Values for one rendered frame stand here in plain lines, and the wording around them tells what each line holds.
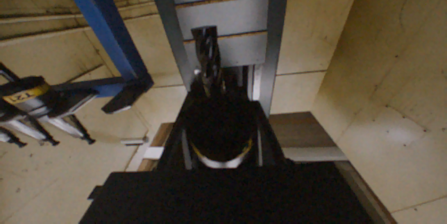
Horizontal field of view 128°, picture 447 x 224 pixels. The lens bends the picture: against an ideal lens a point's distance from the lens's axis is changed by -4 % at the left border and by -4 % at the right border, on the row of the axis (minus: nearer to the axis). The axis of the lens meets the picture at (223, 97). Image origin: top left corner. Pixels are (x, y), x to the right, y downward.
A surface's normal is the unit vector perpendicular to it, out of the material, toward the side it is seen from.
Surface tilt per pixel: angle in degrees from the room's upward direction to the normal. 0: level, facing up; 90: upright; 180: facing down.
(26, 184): 90
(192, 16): 88
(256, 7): 90
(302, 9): 90
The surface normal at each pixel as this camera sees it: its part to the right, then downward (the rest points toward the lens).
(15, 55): 0.99, -0.09
